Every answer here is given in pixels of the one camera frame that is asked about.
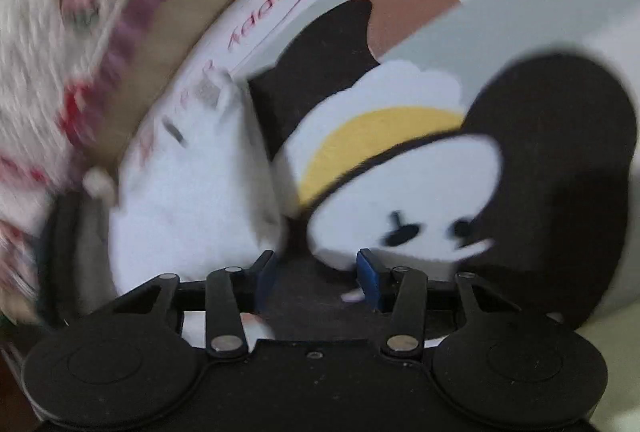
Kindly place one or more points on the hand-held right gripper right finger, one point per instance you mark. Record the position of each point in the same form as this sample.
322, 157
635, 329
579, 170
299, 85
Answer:
367, 279

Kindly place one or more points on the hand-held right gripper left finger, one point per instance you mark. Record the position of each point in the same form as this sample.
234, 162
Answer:
265, 282

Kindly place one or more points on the pale grey shirt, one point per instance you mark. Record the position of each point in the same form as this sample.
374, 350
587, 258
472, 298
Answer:
200, 202

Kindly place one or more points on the white quilted printed blanket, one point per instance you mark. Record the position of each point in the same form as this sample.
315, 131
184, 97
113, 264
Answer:
40, 37

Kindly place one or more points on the checkered cartoon floor mat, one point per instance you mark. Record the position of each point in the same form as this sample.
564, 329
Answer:
450, 42

